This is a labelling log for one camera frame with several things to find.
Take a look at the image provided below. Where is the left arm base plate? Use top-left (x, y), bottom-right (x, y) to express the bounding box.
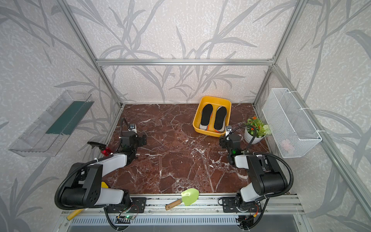
top-left (106, 197), bottom-right (147, 214)

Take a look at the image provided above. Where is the green circuit board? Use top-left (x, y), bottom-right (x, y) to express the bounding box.
top-left (115, 215), bottom-right (137, 224)

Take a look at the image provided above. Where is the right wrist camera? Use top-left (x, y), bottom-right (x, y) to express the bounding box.
top-left (225, 125), bottom-right (233, 136)

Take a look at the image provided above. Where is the white wire basket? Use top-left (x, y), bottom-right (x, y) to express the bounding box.
top-left (262, 88), bottom-right (322, 158)

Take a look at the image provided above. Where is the green garden trowel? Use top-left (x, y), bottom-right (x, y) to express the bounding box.
top-left (165, 188), bottom-right (200, 210)

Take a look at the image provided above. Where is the yellow plastic spatula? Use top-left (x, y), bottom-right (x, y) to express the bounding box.
top-left (66, 182), bottom-right (109, 221)

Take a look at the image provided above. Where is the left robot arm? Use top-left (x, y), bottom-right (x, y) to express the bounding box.
top-left (54, 130), bottom-right (147, 210)

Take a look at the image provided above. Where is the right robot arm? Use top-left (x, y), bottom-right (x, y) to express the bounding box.
top-left (219, 134), bottom-right (294, 205)

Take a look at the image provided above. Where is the clear plastic wall shelf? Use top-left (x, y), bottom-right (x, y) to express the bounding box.
top-left (9, 90), bottom-right (94, 157)

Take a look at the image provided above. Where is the potted artificial plant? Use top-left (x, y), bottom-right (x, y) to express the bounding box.
top-left (244, 116), bottom-right (272, 145)

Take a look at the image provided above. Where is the yellow plastic storage box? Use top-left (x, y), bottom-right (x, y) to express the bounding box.
top-left (193, 96), bottom-right (231, 137)

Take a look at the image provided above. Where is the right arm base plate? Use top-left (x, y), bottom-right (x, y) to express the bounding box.
top-left (217, 196), bottom-right (262, 214)

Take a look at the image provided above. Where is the black insole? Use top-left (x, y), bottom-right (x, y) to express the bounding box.
top-left (200, 104), bottom-right (213, 125)
top-left (214, 106), bottom-right (227, 130)

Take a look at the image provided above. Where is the grey insole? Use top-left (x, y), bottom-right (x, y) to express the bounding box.
top-left (214, 129), bottom-right (226, 133)
top-left (199, 124), bottom-right (209, 131)

